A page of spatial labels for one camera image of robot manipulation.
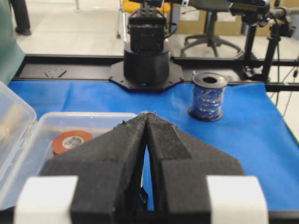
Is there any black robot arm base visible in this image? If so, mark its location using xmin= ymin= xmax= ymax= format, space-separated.
xmin=108 ymin=0 xmax=183 ymax=91

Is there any cardboard box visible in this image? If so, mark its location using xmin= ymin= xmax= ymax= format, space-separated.
xmin=177 ymin=7 xmax=242 ymax=35

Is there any blue ribbon spool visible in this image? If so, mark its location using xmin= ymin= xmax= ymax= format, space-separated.
xmin=188 ymin=72 xmax=228 ymax=121

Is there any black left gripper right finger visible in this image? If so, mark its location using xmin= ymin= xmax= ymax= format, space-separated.
xmin=146 ymin=113 xmax=269 ymax=224

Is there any clear plastic toolbox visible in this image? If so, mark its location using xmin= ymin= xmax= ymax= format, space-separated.
xmin=0 ymin=84 xmax=136 ymax=210

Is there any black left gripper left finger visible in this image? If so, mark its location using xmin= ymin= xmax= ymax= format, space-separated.
xmin=14 ymin=114 xmax=147 ymax=224

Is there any black office chair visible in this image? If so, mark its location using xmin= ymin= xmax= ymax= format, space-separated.
xmin=180 ymin=0 xmax=242 ymax=57

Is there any black camera tripod stand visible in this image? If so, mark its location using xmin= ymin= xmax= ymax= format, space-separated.
xmin=228 ymin=0 xmax=295 ymax=82

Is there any red tape roll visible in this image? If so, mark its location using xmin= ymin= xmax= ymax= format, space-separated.
xmin=52 ymin=130 xmax=93 ymax=155

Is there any black aluminium frame rail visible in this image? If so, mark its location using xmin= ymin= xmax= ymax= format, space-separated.
xmin=13 ymin=55 xmax=299 ymax=92

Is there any blue table cloth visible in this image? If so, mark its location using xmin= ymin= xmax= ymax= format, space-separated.
xmin=9 ymin=81 xmax=299 ymax=210

